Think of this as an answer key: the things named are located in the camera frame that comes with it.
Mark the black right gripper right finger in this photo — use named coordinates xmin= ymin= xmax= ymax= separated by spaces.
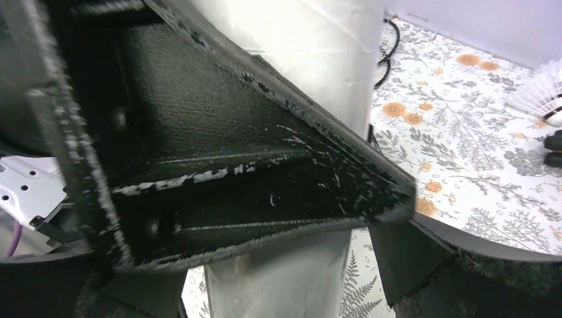
xmin=369 ymin=214 xmax=561 ymax=318

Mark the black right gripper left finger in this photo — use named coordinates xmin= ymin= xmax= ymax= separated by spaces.
xmin=1 ymin=241 xmax=187 ymax=317

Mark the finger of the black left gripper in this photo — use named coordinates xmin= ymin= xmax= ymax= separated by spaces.
xmin=1 ymin=1 xmax=415 ymax=272

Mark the white shuttlecock tube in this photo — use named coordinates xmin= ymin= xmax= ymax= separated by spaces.
xmin=194 ymin=0 xmax=384 ymax=317

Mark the pink music stand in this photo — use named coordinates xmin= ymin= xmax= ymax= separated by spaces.
xmin=543 ymin=130 xmax=562 ymax=168

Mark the white shuttlecock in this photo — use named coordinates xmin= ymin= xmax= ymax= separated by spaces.
xmin=505 ymin=60 xmax=561 ymax=128

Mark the black badminton racket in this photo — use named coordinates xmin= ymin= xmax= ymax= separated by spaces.
xmin=373 ymin=59 xmax=391 ymax=89
xmin=377 ymin=19 xmax=400 ymax=64

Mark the floral tablecloth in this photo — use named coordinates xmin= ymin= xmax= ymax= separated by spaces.
xmin=372 ymin=18 xmax=561 ymax=256

